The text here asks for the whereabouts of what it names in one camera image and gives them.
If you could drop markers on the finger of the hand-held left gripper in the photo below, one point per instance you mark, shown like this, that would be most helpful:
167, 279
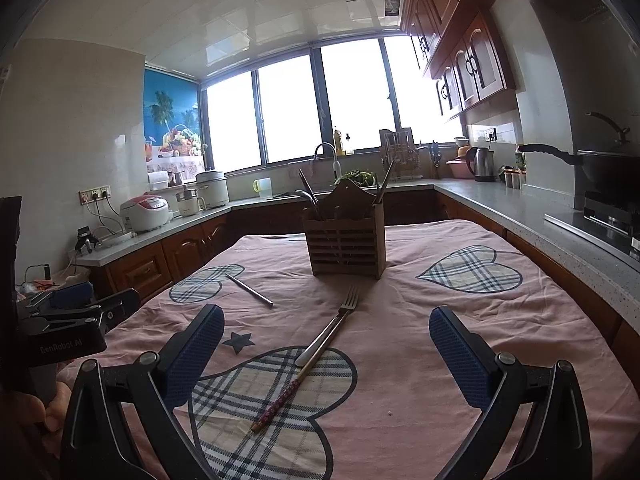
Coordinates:
117, 307
72, 294

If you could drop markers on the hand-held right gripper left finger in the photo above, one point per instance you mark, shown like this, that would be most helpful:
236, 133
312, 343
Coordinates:
195, 350

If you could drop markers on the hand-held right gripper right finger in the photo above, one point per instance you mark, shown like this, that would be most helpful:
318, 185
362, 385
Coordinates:
460, 355

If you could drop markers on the metal chopstick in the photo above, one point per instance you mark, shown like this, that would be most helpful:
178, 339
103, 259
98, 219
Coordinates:
250, 290

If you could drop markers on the patterned wooden chopstick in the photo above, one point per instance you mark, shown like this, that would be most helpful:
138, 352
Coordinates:
280, 402

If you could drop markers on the metal fork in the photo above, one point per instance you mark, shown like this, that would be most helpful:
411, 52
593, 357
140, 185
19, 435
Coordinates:
350, 302

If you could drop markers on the wooden utensil holder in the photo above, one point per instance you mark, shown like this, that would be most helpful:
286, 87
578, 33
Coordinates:
345, 245

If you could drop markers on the metal spoon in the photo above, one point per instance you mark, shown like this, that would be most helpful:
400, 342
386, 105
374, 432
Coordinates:
302, 196

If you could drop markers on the brown wooden chopstick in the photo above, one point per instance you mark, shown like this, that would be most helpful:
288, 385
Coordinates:
389, 177
307, 187
381, 180

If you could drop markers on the person's left hand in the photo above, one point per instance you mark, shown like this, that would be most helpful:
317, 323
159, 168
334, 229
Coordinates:
30, 415

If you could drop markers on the small black tripod gadget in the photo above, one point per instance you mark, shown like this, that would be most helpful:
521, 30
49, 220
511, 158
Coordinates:
86, 240

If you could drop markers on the pink heart printed tablecloth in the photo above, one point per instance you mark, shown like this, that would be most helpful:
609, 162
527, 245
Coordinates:
400, 300

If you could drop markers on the wooden lower cabinets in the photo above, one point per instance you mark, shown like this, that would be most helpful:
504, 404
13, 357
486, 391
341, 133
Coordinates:
190, 250

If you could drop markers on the wooden cabinets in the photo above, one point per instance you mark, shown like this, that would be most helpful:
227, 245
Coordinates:
190, 250
460, 50

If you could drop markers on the white red rice cooker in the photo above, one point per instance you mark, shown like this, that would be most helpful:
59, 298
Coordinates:
146, 212

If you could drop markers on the small white electric pot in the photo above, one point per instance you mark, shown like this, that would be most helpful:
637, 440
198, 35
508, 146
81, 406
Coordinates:
189, 204

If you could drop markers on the white plastic container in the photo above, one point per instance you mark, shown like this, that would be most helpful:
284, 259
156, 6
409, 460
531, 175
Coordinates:
159, 180

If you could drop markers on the large white cooker pot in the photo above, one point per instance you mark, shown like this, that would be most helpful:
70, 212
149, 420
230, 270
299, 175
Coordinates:
212, 190

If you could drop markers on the grey kitchen countertop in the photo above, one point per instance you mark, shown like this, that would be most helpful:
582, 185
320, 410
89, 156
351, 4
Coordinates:
500, 205

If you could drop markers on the pink plastic basin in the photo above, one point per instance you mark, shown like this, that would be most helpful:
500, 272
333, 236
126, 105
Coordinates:
459, 169

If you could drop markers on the group of condiment bottles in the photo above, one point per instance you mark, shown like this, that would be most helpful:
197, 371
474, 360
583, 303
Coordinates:
515, 175

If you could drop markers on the steel electric kettle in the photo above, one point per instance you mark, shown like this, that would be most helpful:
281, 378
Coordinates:
482, 165

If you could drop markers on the scissors and knife holder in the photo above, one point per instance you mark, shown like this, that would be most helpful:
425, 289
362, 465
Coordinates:
435, 160

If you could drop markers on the black gas stove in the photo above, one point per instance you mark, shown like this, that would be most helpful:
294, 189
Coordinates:
610, 220

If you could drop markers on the green leafy vegetables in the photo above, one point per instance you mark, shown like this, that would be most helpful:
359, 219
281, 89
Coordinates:
356, 178

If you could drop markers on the metal dish rack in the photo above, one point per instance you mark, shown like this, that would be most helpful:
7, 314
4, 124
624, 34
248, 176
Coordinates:
400, 152

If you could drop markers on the metal kitchen faucet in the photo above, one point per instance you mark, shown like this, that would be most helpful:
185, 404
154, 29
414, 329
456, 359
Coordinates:
334, 160

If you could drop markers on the black wok with lid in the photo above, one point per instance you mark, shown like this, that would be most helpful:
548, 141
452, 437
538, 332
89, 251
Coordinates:
605, 165

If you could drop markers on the yellow oil bottle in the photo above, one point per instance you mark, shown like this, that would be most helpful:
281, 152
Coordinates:
338, 142

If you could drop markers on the kitchen window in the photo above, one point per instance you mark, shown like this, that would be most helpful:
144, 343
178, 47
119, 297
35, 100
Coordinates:
345, 105

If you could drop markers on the wooden upper cabinets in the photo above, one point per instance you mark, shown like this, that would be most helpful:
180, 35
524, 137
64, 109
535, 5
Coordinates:
460, 50

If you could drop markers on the wall socket with plugs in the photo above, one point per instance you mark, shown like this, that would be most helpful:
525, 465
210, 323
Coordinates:
95, 195

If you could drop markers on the fruit print wall poster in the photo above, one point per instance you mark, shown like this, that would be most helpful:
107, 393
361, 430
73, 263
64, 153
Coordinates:
172, 110

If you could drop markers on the white wall socket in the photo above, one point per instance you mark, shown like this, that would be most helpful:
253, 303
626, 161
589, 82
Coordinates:
490, 134

